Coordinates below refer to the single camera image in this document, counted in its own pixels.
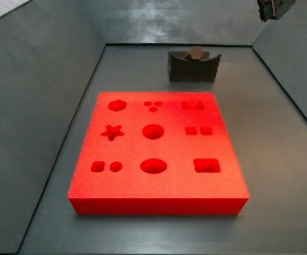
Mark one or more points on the black curved peg holder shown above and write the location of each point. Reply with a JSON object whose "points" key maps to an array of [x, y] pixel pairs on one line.
{"points": [[184, 70]]}

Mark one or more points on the brown hexagon peg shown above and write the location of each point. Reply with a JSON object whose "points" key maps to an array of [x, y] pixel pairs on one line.
{"points": [[194, 54]]}

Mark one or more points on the red shape sorter block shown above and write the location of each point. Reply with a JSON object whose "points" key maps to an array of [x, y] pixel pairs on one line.
{"points": [[157, 158]]}

